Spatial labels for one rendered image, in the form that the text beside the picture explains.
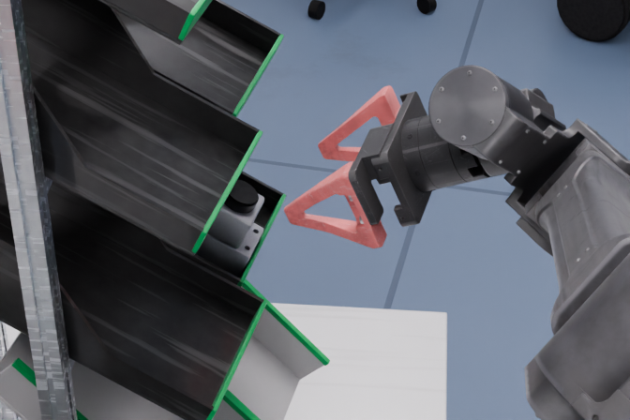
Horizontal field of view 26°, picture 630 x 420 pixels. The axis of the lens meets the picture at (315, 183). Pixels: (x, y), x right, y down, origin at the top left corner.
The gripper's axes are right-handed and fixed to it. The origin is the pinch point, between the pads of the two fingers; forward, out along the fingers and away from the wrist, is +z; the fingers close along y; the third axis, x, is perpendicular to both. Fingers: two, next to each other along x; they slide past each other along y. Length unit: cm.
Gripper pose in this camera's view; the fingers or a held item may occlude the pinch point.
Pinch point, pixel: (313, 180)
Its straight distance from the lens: 109.2
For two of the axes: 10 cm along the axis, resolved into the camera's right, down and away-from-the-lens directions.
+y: -2.7, 5.3, -8.0
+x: 4.0, 8.2, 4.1
